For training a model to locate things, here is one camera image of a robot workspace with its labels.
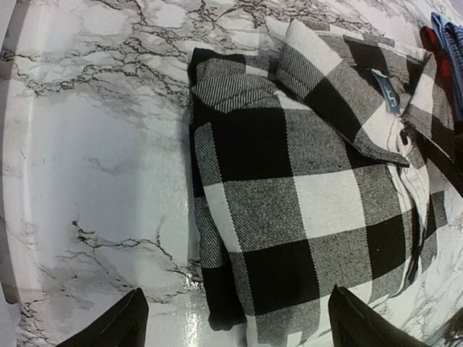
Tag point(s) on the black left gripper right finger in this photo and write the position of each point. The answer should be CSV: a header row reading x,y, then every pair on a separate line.
x,y
355,324

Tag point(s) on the blue checkered shirt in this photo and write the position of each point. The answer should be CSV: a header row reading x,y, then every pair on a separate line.
x,y
453,36

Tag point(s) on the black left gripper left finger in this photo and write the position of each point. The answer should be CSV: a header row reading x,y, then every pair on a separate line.
x,y
123,324

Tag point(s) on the black white checkered shirt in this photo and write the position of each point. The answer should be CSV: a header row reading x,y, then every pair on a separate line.
x,y
323,167

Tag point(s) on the folded red plaid shirt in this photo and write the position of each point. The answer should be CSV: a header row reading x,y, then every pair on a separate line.
x,y
430,43

